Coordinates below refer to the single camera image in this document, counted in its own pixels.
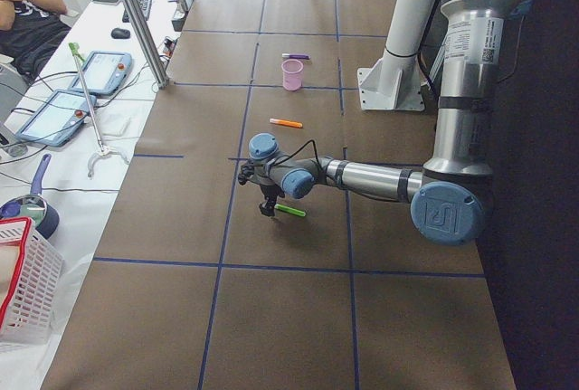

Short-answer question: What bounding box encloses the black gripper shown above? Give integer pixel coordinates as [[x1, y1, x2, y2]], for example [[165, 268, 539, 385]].
[[259, 184, 280, 217]]

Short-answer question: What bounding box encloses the green highlighter pen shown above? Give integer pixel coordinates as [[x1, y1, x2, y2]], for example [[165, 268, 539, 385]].
[[274, 204, 307, 217]]

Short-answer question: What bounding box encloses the orange highlighter pen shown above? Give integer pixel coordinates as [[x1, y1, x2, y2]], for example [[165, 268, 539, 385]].
[[269, 118, 303, 128]]

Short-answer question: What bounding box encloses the purple highlighter pen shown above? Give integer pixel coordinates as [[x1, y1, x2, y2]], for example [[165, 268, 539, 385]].
[[281, 53, 311, 61]]

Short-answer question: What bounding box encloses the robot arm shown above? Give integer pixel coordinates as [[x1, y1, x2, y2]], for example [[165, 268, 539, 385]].
[[237, 0, 520, 245]]

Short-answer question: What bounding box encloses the black computer mouse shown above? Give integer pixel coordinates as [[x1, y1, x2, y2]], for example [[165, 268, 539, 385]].
[[110, 28, 131, 40]]

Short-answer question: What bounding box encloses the far teach pendant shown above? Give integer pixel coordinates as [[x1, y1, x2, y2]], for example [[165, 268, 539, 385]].
[[75, 51, 133, 96]]

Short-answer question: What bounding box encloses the teach pendant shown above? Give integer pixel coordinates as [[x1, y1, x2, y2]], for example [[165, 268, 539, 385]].
[[75, 51, 133, 96], [15, 90, 90, 147]]

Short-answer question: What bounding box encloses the blue frying pan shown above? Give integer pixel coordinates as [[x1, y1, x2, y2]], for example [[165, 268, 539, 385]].
[[1, 154, 60, 239]]

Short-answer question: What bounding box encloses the near teach pendant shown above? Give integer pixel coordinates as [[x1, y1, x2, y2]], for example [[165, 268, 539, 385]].
[[15, 90, 90, 147]]

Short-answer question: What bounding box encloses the red white plastic basket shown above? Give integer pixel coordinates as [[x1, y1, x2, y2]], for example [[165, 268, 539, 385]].
[[1, 217, 63, 352]]

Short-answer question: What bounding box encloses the reacher grabber tool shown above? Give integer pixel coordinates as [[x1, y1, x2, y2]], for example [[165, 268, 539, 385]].
[[68, 43, 129, 178]]

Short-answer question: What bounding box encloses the seated person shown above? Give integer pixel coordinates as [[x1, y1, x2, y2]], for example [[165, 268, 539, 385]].
[[1, 0, 71, 81]]

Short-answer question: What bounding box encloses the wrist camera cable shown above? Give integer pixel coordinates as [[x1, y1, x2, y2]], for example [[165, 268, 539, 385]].
[[266, 138, 327, 174]]

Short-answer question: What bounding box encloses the aluminium frame post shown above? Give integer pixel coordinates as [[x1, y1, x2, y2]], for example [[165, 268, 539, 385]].
[[122, 0, 169, 90]]

